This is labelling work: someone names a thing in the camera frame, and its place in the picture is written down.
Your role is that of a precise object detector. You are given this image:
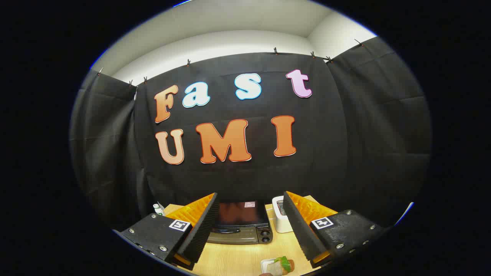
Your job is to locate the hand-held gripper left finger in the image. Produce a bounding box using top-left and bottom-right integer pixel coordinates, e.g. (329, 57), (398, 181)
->
(114, 192), (220, 271)

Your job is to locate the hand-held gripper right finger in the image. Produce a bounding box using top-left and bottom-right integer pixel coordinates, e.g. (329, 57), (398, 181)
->
(283, 191), (386, 269)

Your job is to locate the black toaster oven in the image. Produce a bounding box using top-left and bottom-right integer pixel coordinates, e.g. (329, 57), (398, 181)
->
(207, 200), (274, 245)

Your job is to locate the lettuce bread sandwich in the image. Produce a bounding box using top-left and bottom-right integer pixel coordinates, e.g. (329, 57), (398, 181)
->
(267, 256), (295, 276)

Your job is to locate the white slot toaster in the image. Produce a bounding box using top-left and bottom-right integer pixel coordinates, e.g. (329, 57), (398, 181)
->
(272, 195), (294, 233)

